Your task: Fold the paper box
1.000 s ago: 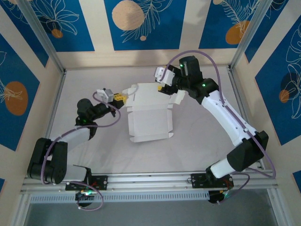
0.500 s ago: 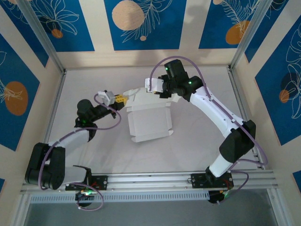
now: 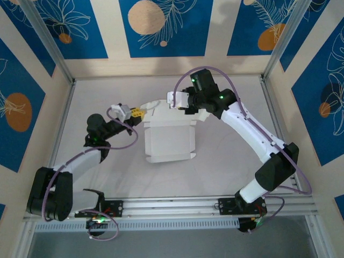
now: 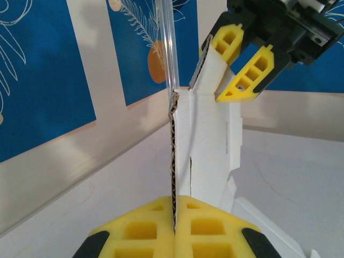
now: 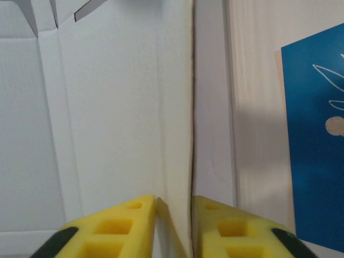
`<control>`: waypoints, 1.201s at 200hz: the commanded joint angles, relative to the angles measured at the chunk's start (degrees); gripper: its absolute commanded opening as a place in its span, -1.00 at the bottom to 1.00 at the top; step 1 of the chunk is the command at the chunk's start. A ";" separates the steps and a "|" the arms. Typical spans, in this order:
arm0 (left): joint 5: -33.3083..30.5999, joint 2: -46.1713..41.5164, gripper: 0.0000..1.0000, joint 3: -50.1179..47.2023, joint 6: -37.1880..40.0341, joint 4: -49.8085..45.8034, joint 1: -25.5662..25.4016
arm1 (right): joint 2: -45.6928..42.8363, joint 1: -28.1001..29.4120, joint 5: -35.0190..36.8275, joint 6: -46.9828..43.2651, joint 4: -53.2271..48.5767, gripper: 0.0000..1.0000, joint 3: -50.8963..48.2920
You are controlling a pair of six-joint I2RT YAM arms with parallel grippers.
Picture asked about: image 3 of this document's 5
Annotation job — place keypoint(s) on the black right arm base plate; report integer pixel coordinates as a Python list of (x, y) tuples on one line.
[(224, 205)]

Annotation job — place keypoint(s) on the white paper box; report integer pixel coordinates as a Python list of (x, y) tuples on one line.
[(169, 139)]

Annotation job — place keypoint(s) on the aluminium side rail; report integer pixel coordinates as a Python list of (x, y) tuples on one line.
[(65, 113), (271, 107)]

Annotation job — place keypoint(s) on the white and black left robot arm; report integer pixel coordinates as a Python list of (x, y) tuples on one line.
[(86, 158)]

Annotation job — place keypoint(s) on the aluminium frame post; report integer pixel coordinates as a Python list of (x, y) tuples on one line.
[(48, 40), (285, 35)]

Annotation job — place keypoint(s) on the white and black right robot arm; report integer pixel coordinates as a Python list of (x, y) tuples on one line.
[(242, 126)]

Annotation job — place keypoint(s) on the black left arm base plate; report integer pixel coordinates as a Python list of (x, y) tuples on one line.
[(118, 208)]

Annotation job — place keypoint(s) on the black controller board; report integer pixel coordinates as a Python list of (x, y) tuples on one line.
[(97, 224), (248, 225)]

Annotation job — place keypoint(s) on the long aluminium base rail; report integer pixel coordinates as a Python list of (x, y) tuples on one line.
[(174, 204)]

